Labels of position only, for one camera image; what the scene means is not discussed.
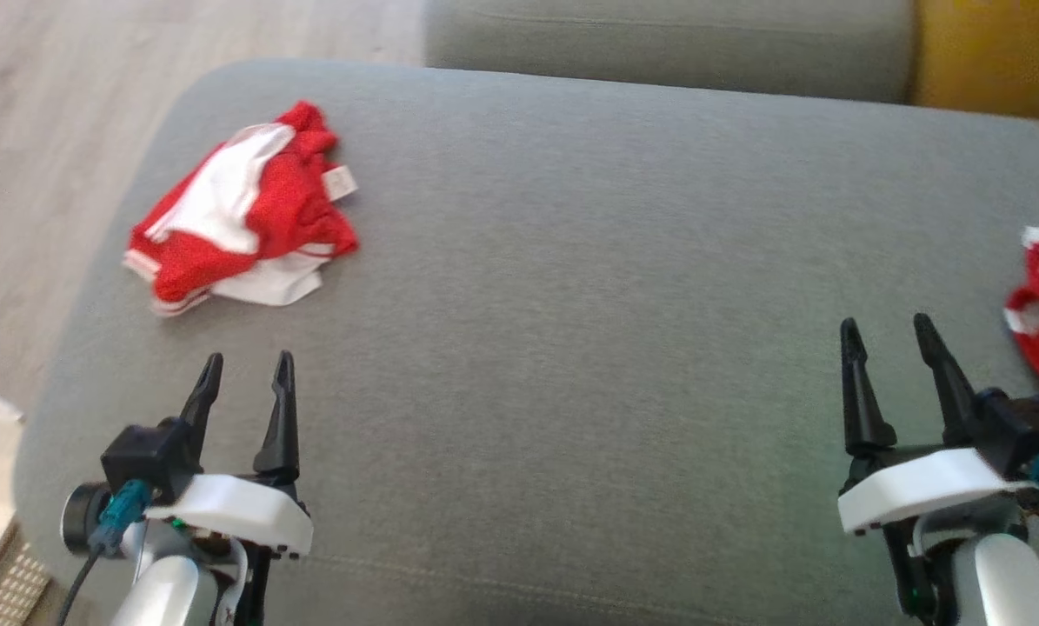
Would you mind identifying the large yellow back cushion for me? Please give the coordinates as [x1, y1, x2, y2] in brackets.
[910, 0, 1039, 120]

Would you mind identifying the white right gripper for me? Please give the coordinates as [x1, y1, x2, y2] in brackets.
[836, 312, 1035, 536]

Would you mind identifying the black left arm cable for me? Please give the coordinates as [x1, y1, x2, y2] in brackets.
[54, 478, 152, 626]

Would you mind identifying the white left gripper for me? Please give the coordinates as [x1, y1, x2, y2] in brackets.
[143, 350, 315, 558]

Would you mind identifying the red Bulls basketball jersey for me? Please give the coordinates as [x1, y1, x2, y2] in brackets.
[123, 100, 360, 318]

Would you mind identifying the large grey sofa seat cushion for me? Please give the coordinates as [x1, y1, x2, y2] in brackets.
[10, 59, 1039, 626]

